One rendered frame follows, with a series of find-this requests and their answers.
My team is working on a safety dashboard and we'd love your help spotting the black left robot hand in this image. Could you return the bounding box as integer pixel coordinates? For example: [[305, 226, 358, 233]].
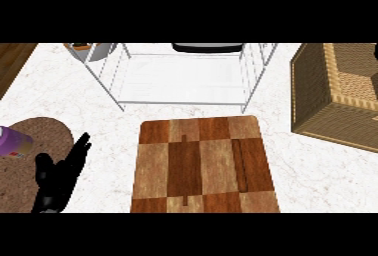
[[29, 132, 93, 214]]

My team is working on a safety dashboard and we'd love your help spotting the checkered wooden cutting board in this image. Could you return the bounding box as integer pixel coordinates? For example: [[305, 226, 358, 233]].
[[128, 115, 282, 214]]

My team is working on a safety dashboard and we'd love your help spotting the brown wicker basket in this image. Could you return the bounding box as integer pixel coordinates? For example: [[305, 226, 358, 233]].
[[289, 42, 378, 154]]

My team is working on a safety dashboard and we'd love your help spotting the round brown placemat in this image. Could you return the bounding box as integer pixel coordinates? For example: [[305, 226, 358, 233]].
[[0, 116, 75, 214]]

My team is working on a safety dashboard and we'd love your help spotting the purple bottle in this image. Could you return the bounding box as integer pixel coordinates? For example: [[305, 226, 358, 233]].
[[0, 126, 35, 159]]

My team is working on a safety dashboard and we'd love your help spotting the brown wooden panel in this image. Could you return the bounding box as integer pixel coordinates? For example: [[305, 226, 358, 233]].
[[0, 42, 39, 100]]

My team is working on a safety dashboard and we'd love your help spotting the grey and orange container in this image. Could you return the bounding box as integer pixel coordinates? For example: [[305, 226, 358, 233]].
[[63, 42, 118, 63]]

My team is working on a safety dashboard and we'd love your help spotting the black and grey appliance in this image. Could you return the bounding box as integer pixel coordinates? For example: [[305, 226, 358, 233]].
[[169, 42, 245, 54]]

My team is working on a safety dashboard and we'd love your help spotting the white wire basket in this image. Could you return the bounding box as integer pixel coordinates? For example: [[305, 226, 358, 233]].
[[68, 42, 279, 114]]

